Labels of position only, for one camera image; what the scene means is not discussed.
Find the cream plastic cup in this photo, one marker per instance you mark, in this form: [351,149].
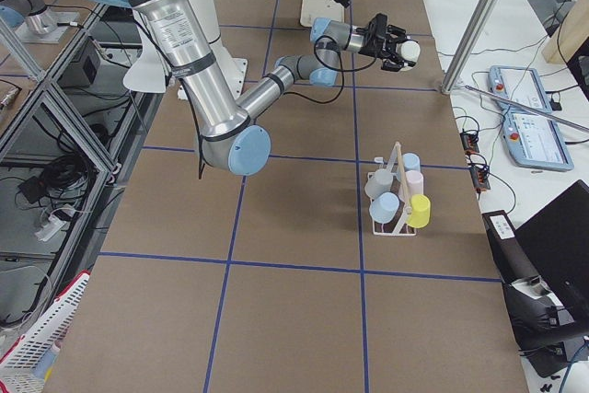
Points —
[409,51]

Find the blue cup front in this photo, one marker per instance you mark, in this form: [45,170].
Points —
[411,162]

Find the blue cup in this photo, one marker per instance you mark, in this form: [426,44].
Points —
[383,209]
[411,162]

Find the pink plastic cup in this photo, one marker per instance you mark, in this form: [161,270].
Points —
[415,182]

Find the grey plastic cup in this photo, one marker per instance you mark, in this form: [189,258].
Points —
[379,183]

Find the yellow plastic cup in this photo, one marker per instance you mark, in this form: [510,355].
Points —
[420,206]

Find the wooden rack dowel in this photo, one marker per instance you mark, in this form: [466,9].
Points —
[401,177]

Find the cream serving tray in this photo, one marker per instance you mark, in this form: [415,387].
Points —
[312,9]

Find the black usb hub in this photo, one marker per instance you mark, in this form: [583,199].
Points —
[479,176]
[469,142]

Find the teach pendant far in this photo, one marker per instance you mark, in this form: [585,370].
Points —
[519,84]

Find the teach pendant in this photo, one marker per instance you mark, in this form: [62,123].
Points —
[535,142]
[519,84]

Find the teach pendant near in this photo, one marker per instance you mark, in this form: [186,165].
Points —
[535,142]

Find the white plastic basket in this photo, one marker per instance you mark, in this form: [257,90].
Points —
[28,363]

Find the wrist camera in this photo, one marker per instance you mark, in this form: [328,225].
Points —
[376,33]

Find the aluminium frame post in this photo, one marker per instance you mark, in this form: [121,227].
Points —
[465,47]

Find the white wire cup rack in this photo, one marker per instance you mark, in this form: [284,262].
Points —
[397,227]

